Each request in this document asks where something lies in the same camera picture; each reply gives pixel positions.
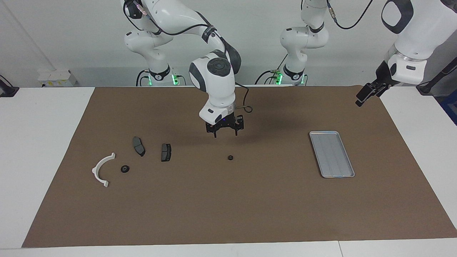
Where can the black stand with pole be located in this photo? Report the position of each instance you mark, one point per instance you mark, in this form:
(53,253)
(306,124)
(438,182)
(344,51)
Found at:
(426,87)

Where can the blue bin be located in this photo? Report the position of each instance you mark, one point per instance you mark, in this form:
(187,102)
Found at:
(450,107)

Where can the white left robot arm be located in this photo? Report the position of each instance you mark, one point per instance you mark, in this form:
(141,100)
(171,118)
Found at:
(417,39)

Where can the brown table mat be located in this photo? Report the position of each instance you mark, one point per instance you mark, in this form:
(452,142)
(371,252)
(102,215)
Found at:
(228,200)

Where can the white semicircular bracket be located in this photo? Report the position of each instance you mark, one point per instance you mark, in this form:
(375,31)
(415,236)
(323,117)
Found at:
(95,170)

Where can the curved dark brake pad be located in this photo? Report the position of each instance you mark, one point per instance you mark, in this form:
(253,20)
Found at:
(138,145)

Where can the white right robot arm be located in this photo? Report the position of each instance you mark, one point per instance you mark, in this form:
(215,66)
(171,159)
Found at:
(217,82)

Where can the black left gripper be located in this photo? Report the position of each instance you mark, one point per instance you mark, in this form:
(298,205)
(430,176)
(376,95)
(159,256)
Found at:
(383,76)

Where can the rectangular dark brake pad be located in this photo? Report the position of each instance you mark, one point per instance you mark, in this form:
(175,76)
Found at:
(166,152)

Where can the silver metal tray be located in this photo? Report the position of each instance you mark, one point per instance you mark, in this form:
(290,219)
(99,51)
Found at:
(332,155)

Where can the black clamp mount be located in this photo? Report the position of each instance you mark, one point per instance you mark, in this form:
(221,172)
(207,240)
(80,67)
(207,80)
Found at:
(9,91)

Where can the large black bearing gear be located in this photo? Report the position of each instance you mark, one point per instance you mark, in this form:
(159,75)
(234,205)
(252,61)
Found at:
(125,169)

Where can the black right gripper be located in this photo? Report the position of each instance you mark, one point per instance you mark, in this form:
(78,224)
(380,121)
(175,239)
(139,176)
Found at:
(225,125)

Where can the white power box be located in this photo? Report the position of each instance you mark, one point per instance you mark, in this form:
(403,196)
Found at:
(53,78)

